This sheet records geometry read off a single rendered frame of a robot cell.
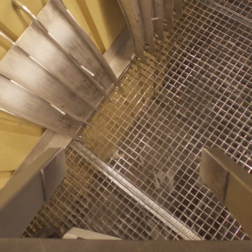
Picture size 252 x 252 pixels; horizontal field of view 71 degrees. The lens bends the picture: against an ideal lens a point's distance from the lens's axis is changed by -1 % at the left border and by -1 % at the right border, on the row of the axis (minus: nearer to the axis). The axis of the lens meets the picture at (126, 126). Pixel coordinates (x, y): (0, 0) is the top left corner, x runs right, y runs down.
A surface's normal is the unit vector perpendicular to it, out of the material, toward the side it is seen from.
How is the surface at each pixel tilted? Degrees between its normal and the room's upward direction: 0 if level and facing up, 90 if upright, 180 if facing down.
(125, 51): 0
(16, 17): 90
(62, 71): 71
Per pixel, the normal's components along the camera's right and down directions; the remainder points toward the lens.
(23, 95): 0.68, 0.47
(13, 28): 0.79, 0.57
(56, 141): -0.14, -0.16
